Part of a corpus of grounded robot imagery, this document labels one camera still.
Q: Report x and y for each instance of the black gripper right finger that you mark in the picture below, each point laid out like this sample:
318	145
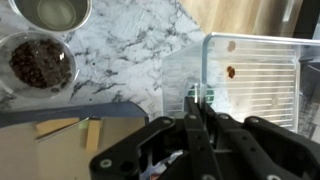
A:
266	150

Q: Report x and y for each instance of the clear cup of coffee beans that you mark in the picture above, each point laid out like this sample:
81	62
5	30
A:
40	63

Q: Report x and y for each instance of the dark blue cardboard box base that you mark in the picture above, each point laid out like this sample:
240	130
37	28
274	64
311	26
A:
20	156

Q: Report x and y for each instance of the metal can blue label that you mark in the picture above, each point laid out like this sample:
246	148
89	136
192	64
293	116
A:
53	13

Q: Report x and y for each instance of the clear plastic tray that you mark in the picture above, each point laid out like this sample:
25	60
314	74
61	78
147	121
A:
260	83

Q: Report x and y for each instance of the loose coffee bean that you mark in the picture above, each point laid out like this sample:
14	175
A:
231	71

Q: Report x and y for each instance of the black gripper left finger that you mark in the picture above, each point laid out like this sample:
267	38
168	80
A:
160	146

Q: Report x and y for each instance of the small tan block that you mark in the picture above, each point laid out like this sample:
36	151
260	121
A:
93	135
56	126

